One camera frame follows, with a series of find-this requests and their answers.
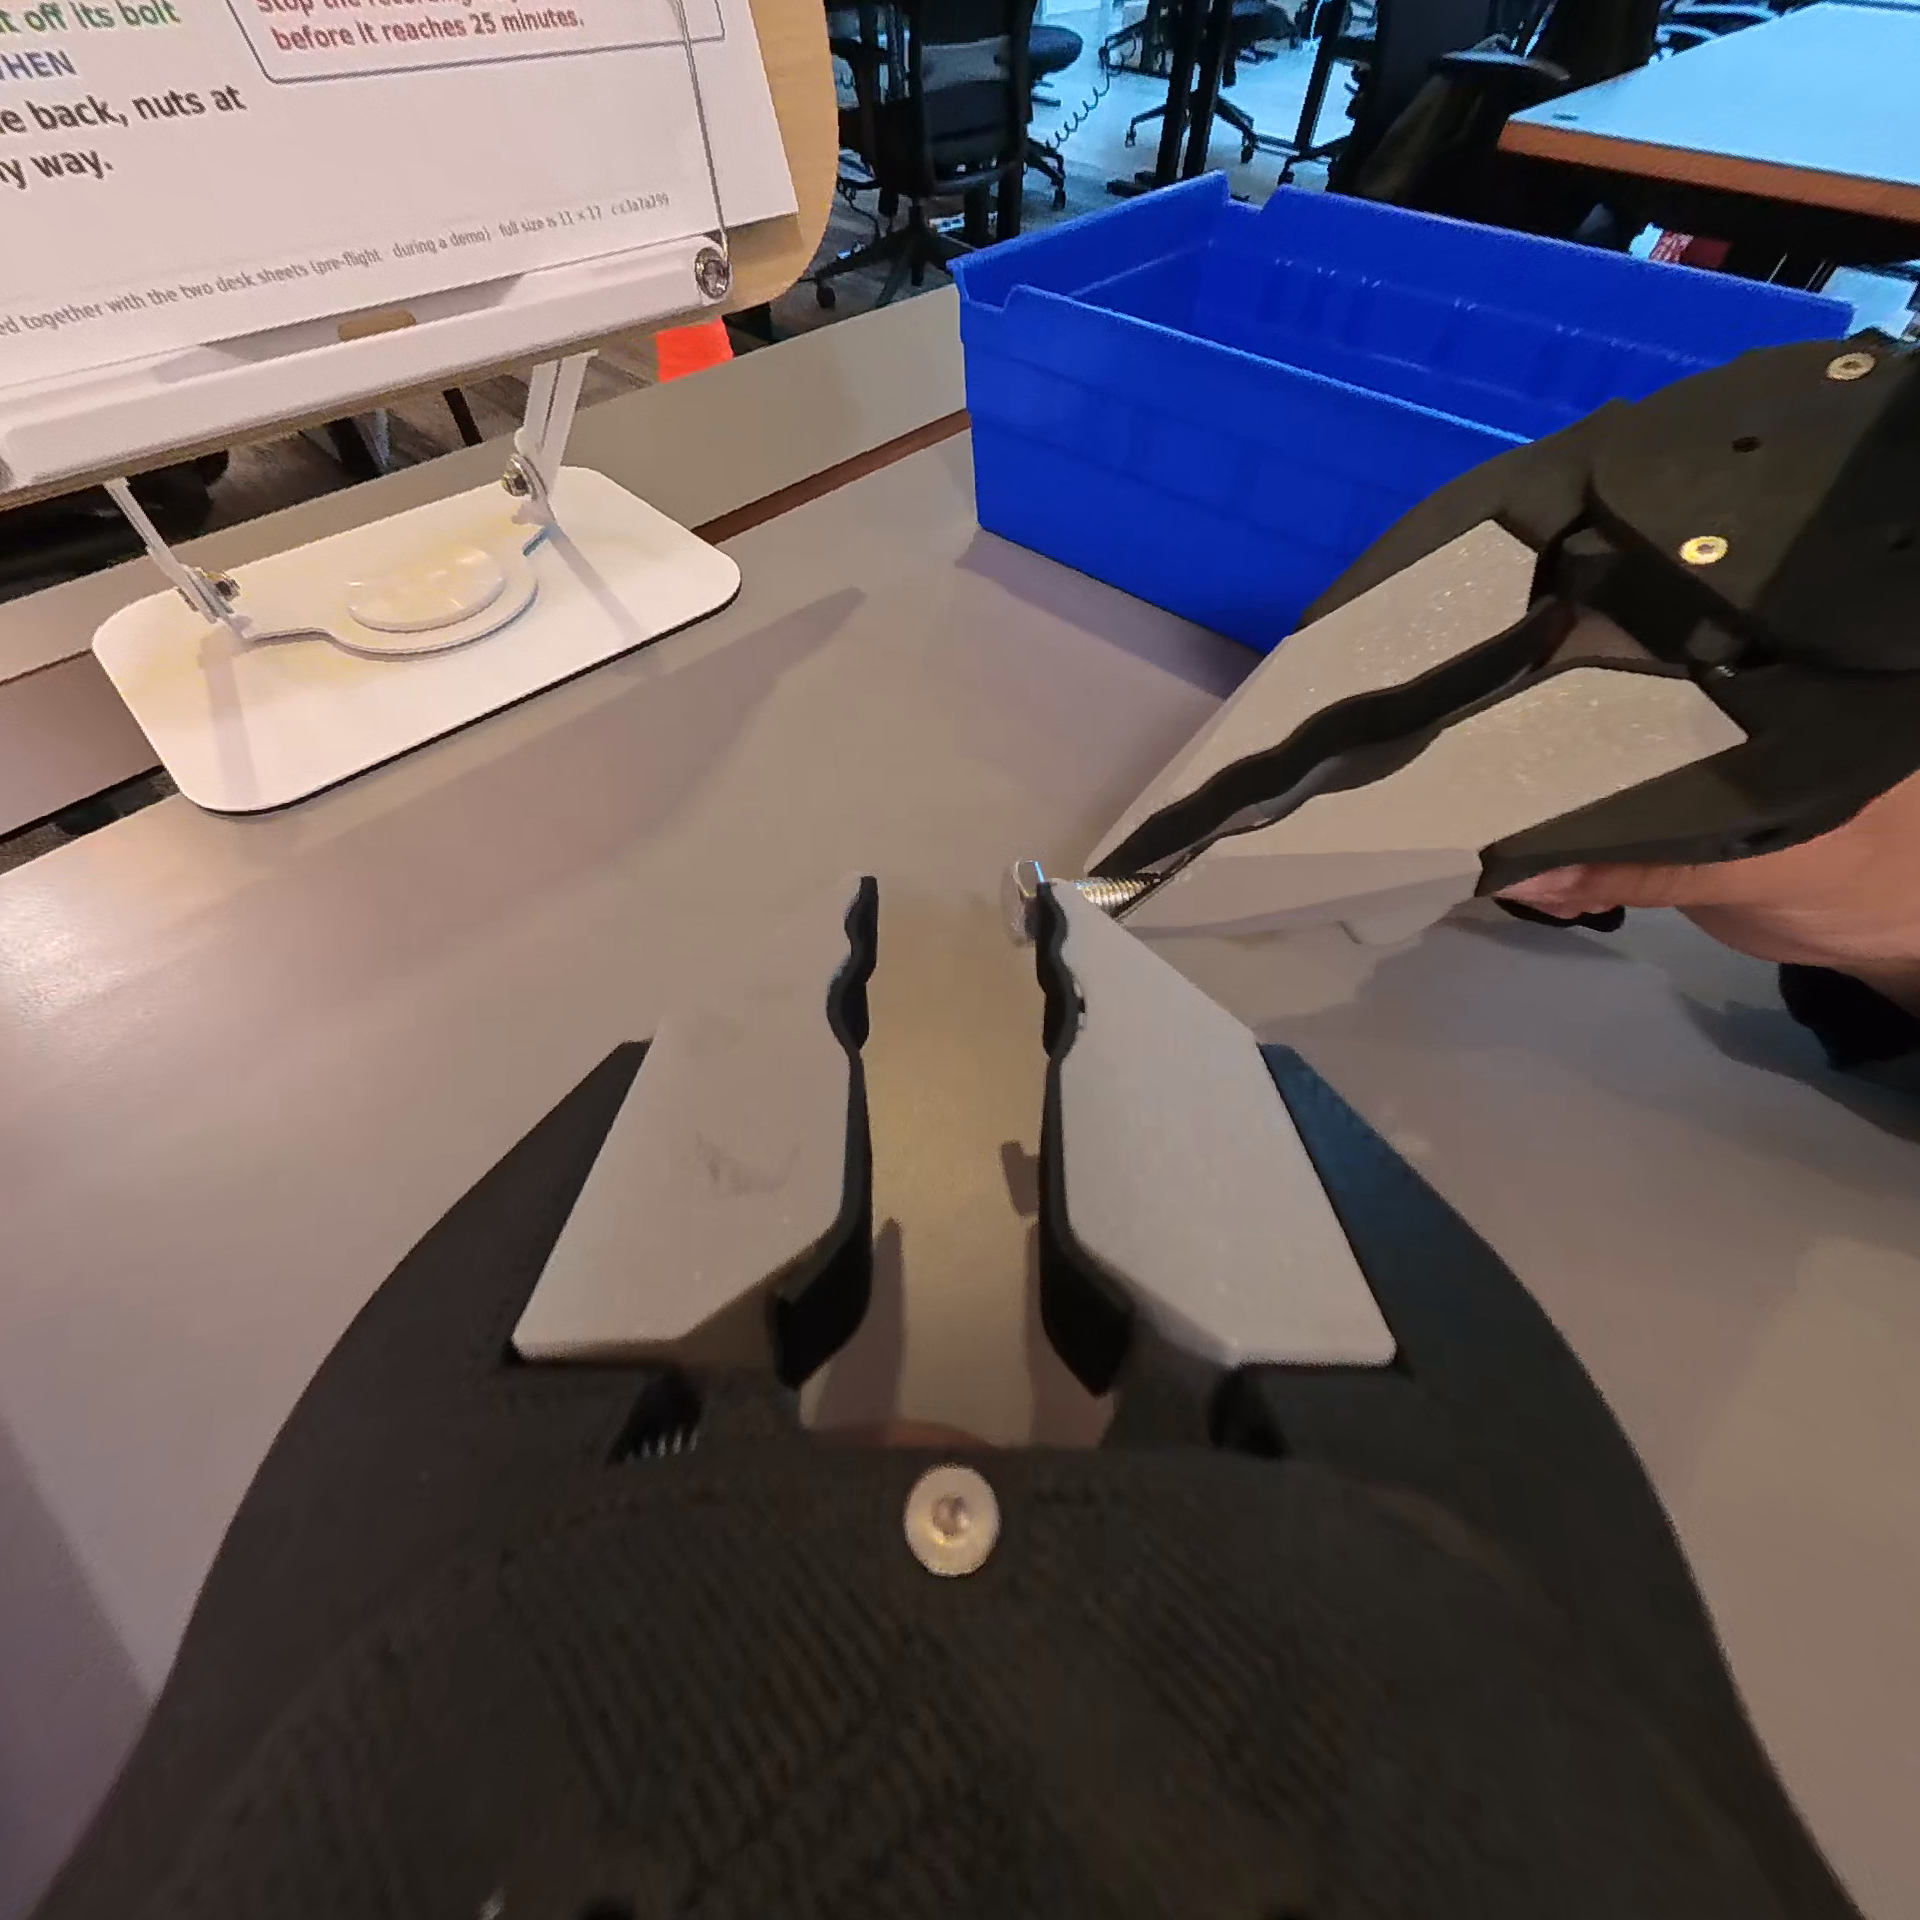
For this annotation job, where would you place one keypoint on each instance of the orange object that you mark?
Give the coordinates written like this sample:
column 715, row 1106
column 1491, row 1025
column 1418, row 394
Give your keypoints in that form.
column 694, row 348

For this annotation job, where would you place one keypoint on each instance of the printed instruction sheet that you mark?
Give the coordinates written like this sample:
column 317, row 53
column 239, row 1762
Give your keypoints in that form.
column 376, row 148

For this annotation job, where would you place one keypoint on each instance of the black office chair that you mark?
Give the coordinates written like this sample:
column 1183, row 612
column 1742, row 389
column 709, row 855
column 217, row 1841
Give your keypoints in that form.
column 1440, row 136
column 945, row 106

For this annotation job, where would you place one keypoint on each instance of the person's right hand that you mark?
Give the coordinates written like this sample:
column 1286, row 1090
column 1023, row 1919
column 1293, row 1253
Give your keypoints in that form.
column 1770, row 900

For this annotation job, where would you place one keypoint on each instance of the blue plastic bin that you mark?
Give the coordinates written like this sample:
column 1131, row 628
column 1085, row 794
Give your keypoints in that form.
column 1200, row 451

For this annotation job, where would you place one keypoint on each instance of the white document stand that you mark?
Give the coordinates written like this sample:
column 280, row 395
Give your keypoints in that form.
column 435, row 628

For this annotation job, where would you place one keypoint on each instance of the grey desk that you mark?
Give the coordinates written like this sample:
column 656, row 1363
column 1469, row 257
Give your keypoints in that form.
column 451, row 991

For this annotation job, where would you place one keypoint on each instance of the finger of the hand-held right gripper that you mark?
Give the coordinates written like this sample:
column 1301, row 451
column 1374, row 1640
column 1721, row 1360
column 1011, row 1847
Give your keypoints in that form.
column 1394, row 645
column 1499, row 796

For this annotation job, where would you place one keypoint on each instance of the silver hex bolt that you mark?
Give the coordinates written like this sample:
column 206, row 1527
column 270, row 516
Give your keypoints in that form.
column 1049, row 897

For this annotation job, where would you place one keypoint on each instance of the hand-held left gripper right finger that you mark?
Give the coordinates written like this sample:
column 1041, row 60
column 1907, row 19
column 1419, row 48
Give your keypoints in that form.
column 1200, row 1185

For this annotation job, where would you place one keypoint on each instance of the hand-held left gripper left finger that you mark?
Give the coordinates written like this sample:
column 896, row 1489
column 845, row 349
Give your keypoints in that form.
column 704, row 1170

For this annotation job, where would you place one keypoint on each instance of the white table wood edge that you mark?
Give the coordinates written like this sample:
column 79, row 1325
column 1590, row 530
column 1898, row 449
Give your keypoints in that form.
column 1739, row 106

